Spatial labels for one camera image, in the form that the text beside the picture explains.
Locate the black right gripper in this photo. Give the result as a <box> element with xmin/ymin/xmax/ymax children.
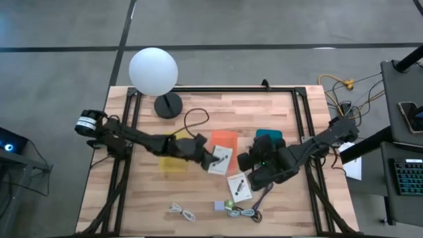
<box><xmin>237</xmin><ymin>134</ymin><xmax>298</xmax><ymax>192</ymax></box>

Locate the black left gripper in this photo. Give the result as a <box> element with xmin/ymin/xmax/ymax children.
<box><xmin>165</xmin><ymin>134</ymin><xmax>221</xmax><ymax>172</ymax></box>

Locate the white product card package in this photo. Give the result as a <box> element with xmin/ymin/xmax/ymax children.
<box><xmin>227</xmin><ymin>171</ymin><xmax>253</xmax><ymax>204</ymax></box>
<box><xmin>207</xmin><ymin>145</ymin><xmax>233</xmax><ymax>176</ymax></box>

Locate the translucent orange plastic bin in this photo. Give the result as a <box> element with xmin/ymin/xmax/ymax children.
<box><xmin>210</xmin><ymin>130</ymin><xmax>239</xmax><ymax>168</ymax></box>

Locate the light blue USB cable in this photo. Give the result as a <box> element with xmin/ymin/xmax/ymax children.
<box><xmin>227</xmin><ymin>207</ymin><xmax>256</xmax><ymax>218</ymax></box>

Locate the white braided USB cable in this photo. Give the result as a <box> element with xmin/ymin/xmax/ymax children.
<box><xmin>169</xmin><ymin>202</ymin><xmax>196</xmax><ymax>222</ymax></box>

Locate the teal plastic bin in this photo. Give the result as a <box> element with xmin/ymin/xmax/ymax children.
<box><xmin>255</xmin><ymin>128</ymin><xmax>284</xmax><ymax>143</ymax></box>

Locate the translucent yellow plastic bin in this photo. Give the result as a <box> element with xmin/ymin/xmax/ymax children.
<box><xmin>158</xmin><ymin>131</ymin><xmax>190</xmax><ymax>173</ymax></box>

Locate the white globe lamp black base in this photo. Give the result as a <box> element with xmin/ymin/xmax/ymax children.
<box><xmin>128</xmin><ymin>47</ymin><xmax>184</xmax><ymax>120</ymax></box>

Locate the white paper sheet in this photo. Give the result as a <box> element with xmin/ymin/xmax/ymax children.
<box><xmin>337</xmin><ymin>141</ymin><xmax>363</xmax><ymax>181</ymax></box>

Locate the grey desk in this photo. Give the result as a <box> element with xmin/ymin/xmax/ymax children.
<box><xmin>379</xmin><ymin>59</ymin><xmax>423</xmax><ymax>146</ymax></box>

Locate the black backlit keyboard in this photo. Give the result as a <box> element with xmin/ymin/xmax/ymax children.
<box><xmin>389</xmin><ymin>158</ymin><xmax>423</xmax><ymax>196</ymax></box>

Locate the black smartphone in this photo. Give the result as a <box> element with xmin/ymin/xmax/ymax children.
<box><xmin>398</xmin><ymin>101</ymin><xmax>423</xmax><ymax>135</ymax></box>

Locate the black computer with blue light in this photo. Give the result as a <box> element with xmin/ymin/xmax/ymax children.
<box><xmin>0</xmin><ymin>127</ymin><xmax>29</xmax><ymax>156</ymax></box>

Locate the purple and black cable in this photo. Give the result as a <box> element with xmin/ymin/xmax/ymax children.
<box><xmin>251</xmin><ymin>182</ymin><xmax>274</xmax><ymax>224</ymax></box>

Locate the brown lamp cord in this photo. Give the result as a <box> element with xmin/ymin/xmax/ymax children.
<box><xmin>180</xmin><ymin>108</ymin><xmax>210</xmax><ymax>139</ymax></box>

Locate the black aluminium rig frame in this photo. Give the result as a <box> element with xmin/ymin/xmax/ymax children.
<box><xmin>77</xmin><ymin>79</ymin><xmax>360</xmax><ymax>238</ymax></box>

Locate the black floor cable bundle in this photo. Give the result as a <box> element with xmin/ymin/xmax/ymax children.
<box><xmin>325</xmin><ymin>71</ymin><xmax>387</xmax><ymax>124</ymax></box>

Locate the yellow floor cable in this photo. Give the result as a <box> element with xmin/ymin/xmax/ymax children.
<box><xmin>317</xmin><ymin>74</ymin><xmax>356</xmax><ymax>107</ymax></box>

